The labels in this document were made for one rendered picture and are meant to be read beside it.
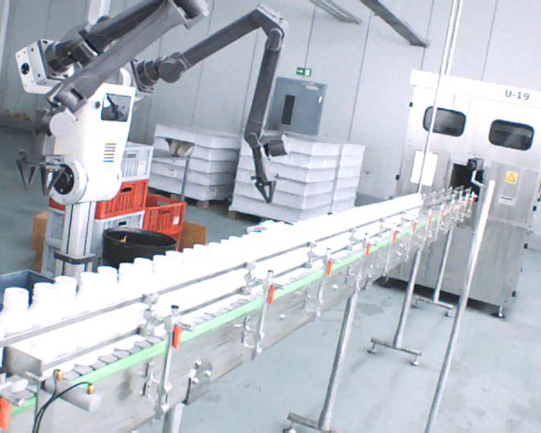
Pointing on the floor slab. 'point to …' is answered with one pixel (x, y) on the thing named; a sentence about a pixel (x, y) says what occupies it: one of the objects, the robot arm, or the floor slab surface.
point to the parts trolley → (173, 159)
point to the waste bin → (118, 250)
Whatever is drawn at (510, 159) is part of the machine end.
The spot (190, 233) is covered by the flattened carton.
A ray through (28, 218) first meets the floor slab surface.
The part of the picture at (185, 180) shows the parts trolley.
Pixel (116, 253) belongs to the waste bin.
